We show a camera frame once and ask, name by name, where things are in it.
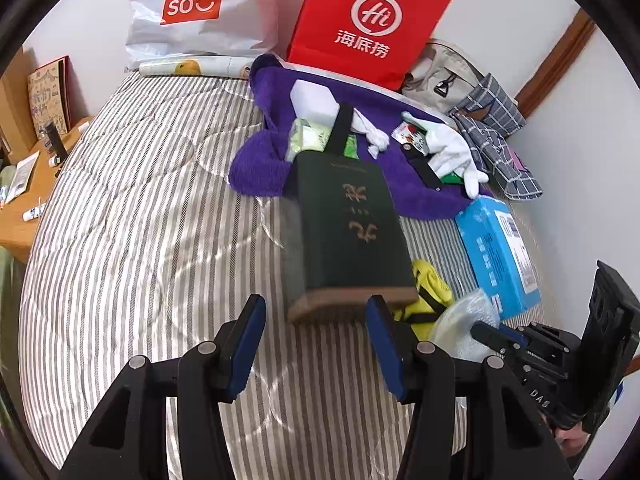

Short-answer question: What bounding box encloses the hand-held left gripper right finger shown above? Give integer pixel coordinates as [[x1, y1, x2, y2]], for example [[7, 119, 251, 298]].
[[364, 295, 576, 480]]

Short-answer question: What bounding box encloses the purple towel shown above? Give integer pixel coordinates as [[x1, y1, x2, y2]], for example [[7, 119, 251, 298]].
[[228, 52, 493, 221]]

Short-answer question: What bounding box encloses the wooden desk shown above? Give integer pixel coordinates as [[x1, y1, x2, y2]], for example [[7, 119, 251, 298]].
[[0, 115, 96, 263]]

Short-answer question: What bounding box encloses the brown wooden cabinet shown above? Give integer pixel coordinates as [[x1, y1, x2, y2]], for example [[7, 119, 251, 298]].
[[0, 47, 38, 161]]

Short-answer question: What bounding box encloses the blue cardboard box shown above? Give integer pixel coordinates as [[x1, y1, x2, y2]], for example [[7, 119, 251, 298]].
[[455, 196, 543, 321]]

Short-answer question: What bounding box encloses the red white snack packet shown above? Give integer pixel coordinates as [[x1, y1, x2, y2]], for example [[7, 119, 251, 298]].
[[392, 120, 431, 153]]

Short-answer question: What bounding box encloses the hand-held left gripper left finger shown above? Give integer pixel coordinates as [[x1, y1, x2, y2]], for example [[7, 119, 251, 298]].
[[60, 294, 267, 480]]

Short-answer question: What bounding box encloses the grey backpack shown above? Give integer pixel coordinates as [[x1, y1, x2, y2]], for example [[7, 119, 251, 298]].
[[400, 40, 488, 116]]

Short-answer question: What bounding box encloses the person's right hand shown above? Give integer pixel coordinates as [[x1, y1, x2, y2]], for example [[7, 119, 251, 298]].
[[550, 420, 595, 461]]

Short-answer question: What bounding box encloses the dark green gold gift box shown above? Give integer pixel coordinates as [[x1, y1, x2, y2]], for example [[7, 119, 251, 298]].
[[280, 102, 421, 326]]

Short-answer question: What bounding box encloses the white rolled tube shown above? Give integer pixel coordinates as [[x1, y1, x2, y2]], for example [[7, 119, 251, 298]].
[[139, 57, 256, 80]]

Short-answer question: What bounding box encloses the black device on stand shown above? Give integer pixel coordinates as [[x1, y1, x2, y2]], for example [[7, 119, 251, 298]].
[[42, 120, 68, 166]]

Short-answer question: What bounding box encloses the brown wooden door frame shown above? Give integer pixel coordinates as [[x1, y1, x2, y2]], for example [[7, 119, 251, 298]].
[[515, 7, 598, 116]]

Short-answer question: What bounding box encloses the small white box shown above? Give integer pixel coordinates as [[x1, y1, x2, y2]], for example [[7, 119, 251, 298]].
[[290, 79, 341, 128]]

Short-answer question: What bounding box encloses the green tissue pack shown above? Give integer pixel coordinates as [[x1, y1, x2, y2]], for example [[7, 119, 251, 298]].
[[286, 119, 331, 161]]

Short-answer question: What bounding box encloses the grey plaid cloth bag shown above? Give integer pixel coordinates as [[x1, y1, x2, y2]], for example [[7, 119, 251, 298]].
[[447, 72, 545, 203]]

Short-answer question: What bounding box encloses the white plastic shopping bag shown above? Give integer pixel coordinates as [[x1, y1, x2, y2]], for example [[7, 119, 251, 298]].
[[125, 0, 321, 73]]

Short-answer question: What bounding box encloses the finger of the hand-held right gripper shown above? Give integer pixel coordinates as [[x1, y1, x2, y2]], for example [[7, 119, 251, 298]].
[[471, 322, 531, 358]]

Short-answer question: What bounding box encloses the white cotton glove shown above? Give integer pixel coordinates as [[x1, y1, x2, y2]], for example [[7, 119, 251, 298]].
[[402, 111, 490, 198]]

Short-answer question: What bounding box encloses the red paper bag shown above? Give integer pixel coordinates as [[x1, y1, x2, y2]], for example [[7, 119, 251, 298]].
[[285, 0, 455, 93]]

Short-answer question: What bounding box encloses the small white cloth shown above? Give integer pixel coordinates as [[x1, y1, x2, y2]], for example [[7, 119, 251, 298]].
[[350, 110, 391, 158]]

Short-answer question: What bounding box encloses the yellow bag with black strap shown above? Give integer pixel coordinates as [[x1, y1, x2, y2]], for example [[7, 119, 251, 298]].
[[390, 259, 455, 341]]

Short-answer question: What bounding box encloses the clear bubble wrap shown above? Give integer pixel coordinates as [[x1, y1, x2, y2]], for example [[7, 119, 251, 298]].
[[430, 290, 501, 361]]

